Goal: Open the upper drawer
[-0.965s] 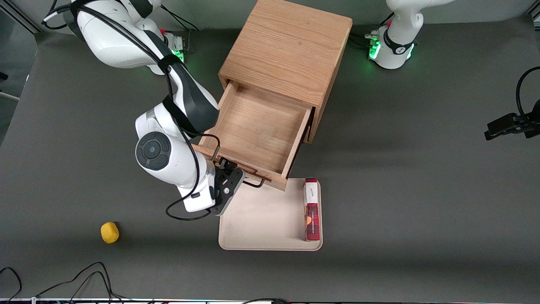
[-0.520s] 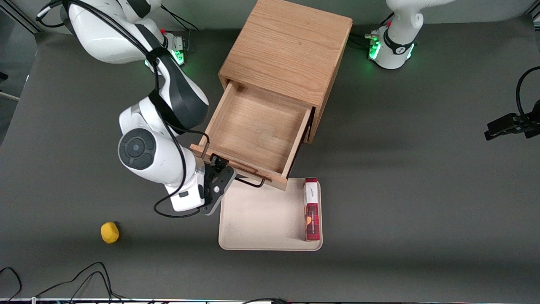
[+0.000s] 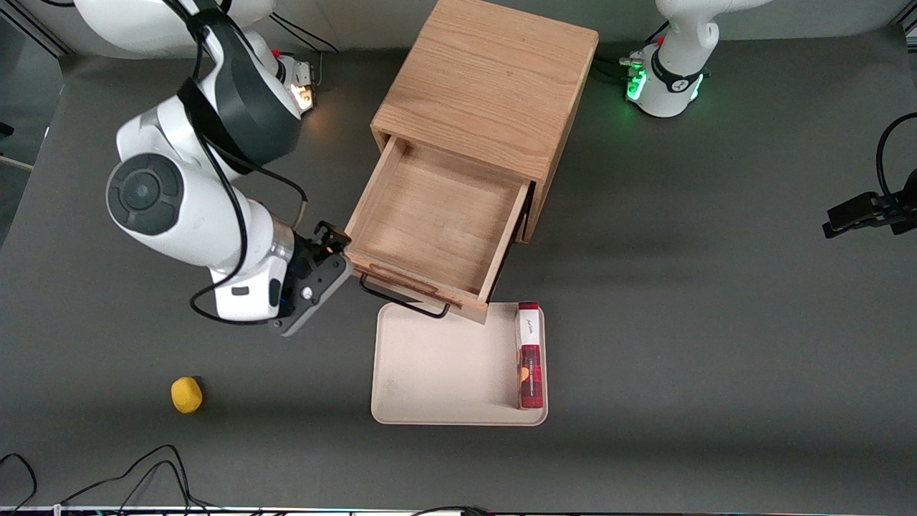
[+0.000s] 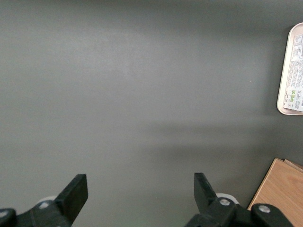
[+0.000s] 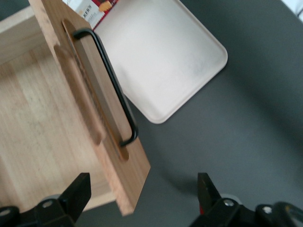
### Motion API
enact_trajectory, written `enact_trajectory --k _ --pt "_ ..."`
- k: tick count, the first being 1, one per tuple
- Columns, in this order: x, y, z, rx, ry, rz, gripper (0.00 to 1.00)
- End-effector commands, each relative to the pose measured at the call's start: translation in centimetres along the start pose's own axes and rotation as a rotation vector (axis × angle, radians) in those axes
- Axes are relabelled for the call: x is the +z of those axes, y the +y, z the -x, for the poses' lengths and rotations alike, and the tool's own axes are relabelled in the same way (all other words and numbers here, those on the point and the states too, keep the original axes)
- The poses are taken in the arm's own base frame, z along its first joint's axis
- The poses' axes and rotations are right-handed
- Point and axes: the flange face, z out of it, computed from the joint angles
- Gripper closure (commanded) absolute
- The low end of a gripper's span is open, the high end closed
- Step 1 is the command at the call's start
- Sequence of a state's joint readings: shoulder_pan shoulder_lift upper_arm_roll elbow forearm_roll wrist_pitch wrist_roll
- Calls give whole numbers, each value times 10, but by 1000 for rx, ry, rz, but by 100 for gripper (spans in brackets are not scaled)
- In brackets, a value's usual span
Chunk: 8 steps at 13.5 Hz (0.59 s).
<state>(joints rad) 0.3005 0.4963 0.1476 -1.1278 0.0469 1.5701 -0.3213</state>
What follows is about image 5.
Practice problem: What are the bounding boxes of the beige tray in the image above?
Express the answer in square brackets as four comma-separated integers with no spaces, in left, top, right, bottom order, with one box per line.
[93,0,229,124]

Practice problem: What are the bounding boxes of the wooden drawer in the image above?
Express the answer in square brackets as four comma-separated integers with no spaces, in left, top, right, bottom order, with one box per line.
[0,0,152,216]

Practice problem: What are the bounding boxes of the black drawer handle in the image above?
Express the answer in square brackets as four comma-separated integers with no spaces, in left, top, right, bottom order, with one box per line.
[72,28,139,148]

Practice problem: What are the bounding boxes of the red tartan cookie box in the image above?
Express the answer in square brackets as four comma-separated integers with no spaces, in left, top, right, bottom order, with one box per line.
[62,0,122,32]

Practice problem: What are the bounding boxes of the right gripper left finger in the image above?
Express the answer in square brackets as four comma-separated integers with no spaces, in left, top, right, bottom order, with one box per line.
[35,172,92,227]

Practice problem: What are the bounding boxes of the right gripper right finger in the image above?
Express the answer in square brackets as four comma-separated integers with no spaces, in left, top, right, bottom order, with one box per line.
[191,172,242,227]

